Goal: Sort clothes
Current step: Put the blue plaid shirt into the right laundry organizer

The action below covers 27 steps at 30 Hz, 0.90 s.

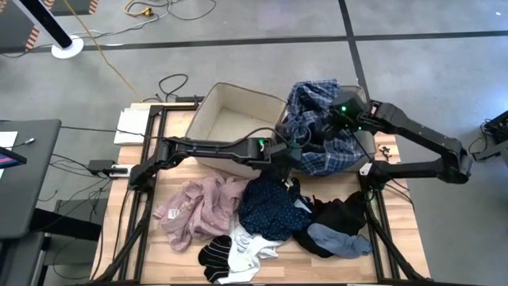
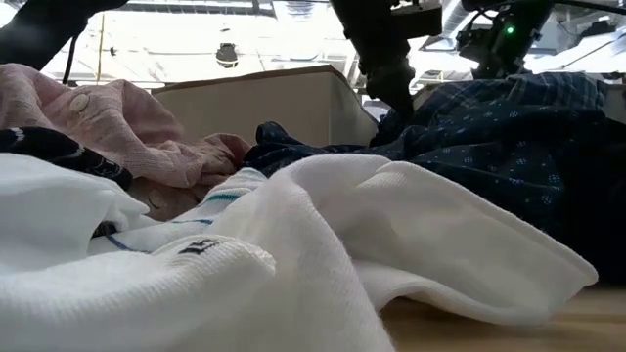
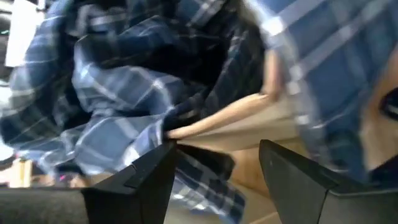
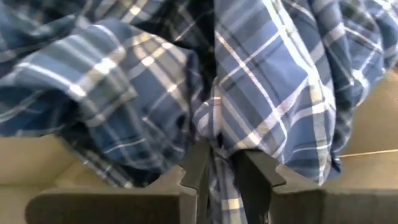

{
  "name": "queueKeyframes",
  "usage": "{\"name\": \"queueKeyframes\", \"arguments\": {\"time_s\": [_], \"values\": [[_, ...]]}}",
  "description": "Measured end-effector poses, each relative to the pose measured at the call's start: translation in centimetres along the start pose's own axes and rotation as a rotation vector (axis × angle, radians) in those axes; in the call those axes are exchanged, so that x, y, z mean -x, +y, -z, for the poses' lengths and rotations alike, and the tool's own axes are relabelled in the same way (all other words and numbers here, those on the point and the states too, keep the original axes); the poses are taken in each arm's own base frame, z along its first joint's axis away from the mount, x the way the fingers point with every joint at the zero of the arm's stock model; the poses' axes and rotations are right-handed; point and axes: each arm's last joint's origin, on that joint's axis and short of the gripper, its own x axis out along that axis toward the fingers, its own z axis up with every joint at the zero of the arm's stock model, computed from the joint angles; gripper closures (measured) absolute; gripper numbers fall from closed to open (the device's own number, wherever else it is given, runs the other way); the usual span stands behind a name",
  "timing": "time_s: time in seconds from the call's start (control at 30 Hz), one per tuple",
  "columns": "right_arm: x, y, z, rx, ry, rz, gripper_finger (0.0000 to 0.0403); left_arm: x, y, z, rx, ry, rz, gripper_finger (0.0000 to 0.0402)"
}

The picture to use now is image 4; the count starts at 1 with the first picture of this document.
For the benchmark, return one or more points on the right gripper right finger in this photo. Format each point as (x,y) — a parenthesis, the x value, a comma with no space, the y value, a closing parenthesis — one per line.
(311,208)

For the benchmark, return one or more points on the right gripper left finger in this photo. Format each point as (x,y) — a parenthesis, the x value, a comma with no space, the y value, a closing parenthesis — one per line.
(109,207)

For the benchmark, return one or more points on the blue plaid shirt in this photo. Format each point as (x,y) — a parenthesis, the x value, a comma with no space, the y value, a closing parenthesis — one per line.
(264,77)

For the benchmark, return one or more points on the beige fabric bin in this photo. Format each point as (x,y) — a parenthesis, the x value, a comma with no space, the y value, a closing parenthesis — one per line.
(31,161)

